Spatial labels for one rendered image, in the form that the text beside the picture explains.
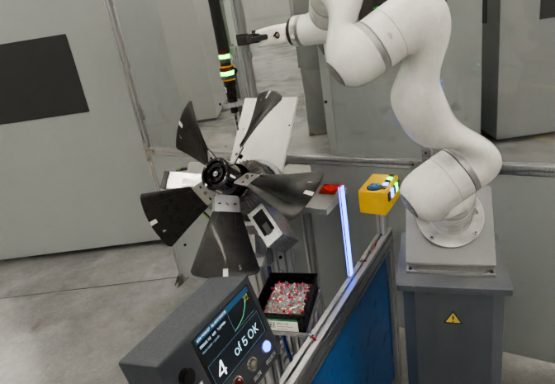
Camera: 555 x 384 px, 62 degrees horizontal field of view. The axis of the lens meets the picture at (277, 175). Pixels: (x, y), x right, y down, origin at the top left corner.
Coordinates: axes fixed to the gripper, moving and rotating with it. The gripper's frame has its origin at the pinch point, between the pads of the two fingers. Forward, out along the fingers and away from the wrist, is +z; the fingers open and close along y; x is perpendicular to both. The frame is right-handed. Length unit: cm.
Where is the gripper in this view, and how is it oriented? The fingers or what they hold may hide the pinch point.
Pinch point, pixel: (248, 37)
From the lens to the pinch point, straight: 142.3
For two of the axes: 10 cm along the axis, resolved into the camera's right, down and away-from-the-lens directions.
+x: -1.7, -9.2, -3.6
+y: 4.9, -3.9, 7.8
